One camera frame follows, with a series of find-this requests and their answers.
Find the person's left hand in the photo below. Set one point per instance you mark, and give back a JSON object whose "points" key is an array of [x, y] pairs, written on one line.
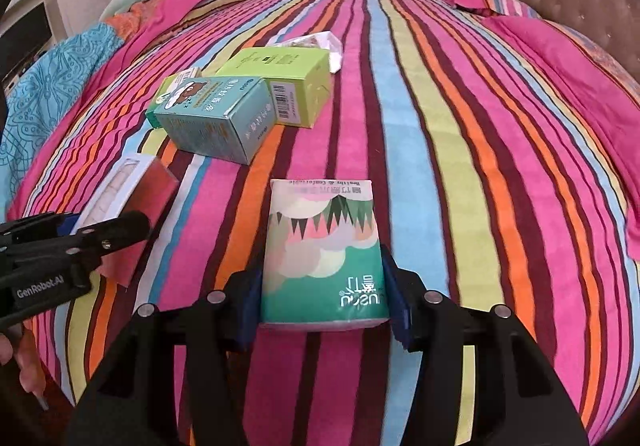
{"points": [[30, 376]]}

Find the clear crinkled plastic wrapper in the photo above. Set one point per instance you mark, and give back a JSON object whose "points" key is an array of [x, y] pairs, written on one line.
{"points": [[327, 45]]}

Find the blue and pink quilt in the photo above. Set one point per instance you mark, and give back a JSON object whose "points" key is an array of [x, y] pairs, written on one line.
{"points": [[60, 75]]}

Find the red and white box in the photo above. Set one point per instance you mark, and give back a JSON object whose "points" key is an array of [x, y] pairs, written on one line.
{"points": [[145, 196]]}

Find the small green and white box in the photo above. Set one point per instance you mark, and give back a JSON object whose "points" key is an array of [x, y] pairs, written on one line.
{"points": [[182, 75]]}

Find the green tissue packet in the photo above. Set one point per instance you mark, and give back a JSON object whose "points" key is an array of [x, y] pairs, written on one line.
{"points": [[320, 251]]}

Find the striped bed sheet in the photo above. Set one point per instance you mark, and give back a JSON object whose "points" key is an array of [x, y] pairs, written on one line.
{"points": [[450, 175]]}

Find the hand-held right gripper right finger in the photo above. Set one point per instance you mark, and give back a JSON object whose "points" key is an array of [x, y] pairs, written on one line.
{"points": [[397, 306]]}

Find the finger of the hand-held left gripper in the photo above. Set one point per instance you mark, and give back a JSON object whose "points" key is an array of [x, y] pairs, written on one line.
{"points": [[115, 231], [67, 223]]}

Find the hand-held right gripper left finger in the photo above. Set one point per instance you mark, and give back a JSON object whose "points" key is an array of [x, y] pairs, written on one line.
{"points": [[247, 311]]}

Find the teal cardboard box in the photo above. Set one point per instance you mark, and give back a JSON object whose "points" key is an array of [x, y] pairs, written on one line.
{"points": [[210, 120]]}

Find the light green cardboard box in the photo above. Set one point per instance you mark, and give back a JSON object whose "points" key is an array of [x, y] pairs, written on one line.
{"points": [[285, 70]]}

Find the black television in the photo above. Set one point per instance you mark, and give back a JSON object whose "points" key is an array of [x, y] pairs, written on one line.
{"points": [[25, 38]]}

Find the large pink pillow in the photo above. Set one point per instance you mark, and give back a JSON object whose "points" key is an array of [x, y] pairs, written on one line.
{"points": [[575, 75]]}

